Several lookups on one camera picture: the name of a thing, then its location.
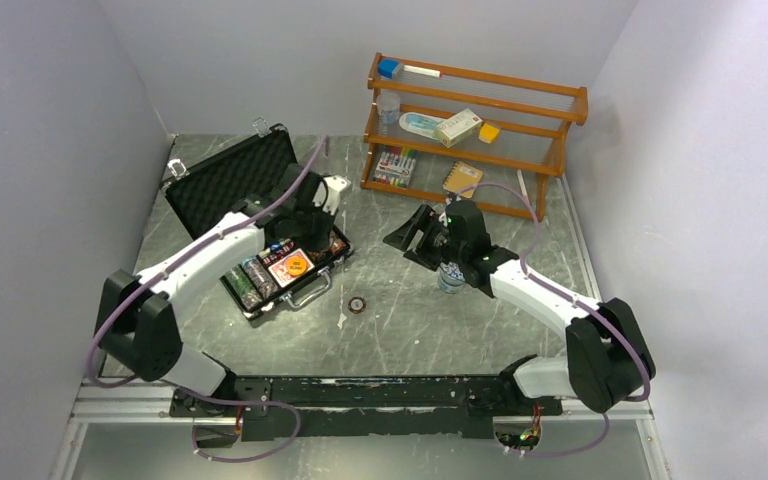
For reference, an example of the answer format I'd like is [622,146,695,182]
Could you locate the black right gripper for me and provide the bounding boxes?
[384,204,466,271]

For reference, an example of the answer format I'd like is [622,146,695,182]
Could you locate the orange big blind button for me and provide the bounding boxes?
[284,255,309,277]

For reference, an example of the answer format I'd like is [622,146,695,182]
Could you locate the red playing card deck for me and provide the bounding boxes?
[265,249,313,288]

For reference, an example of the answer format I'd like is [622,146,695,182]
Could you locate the black poker chip case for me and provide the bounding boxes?
[163,124,352,318]

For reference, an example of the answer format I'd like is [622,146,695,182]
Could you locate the orange hundred chip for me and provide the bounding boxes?
[347,297,366,314]

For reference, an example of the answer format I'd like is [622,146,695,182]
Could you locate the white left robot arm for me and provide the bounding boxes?
[86,164,351,416]

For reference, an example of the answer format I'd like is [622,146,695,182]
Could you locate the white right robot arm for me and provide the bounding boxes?
[416,200,656,414]

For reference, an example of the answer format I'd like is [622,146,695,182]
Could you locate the coloured marker pack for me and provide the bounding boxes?
[372,146,418,189]

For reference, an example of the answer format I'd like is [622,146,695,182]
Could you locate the red dice row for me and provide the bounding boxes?
[264,239,296,261]

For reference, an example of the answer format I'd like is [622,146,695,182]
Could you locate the blue white ceramic jar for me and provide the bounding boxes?
[438,262,466,294]

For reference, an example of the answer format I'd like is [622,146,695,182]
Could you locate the orange spiral notebook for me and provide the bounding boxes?
[443,161,484,198]

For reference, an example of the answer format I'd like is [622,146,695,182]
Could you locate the green red chip row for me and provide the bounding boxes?
[221,265,262,312]

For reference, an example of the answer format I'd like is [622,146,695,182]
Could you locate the white cardboard box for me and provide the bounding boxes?
[434,108,483,148]

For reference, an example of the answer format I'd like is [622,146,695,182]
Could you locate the orange wooden shelf rack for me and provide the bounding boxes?
[360,53,589,219]

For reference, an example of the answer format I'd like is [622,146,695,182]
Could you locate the white pen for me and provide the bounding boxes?
[516,170,531,205]

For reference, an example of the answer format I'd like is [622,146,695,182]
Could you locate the yellow small block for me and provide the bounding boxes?
[478,123,501,145]

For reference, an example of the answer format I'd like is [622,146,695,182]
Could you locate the clear plastic cup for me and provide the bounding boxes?
[376,91,401,126]

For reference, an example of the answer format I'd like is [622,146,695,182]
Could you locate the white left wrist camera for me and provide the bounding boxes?
[322,175,352,214]

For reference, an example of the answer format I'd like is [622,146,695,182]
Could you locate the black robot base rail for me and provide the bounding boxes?
[169,374,562,441]

